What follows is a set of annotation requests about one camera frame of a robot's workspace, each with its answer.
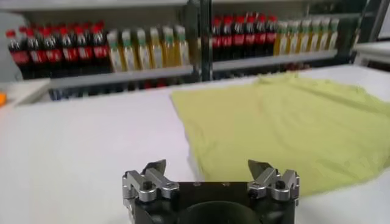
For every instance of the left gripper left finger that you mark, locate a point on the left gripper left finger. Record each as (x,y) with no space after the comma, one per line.
(152,184)

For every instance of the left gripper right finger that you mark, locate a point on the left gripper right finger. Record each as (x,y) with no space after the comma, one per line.
(271,184)

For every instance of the yellow-green t-shirt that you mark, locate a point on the yellow-green t-shirt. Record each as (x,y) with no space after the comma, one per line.
(274,121)

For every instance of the yellow drink bottle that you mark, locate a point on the yellow drink bottle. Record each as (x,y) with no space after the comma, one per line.
(156,53)
(314,39)
(304,39)
(143,54)
(168,51)
(324,38)
(281,41)
(182,50)
(128,56)
(115,58)
(333,37)
(292,40)

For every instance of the red-cap cola bottle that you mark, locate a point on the red-cap cola bottle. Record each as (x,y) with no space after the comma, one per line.
(227,40)
(19,56)
(37,56)
(239,39)
(271,37)
(261,38)
(53,55)
(217,41)
(250,39)
(84,52)
(100,51)
(69,54)

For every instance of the left beverage display fridge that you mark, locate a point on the left beverage display fridge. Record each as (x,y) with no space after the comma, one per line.
(195,36)

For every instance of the beverage display fridge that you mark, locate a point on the beverage display fridge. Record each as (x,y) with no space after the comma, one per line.
(195,36)
(205,36)

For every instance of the right beverage display fridge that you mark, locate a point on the right beverage display fridge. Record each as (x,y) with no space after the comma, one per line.
(205,36)

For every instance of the white side table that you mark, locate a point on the white side table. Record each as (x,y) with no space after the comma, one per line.
(24,91)
(371,50)

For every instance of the crumpled orange cloth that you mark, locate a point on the crumpled orange cloth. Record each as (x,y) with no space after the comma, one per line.
(2,99)

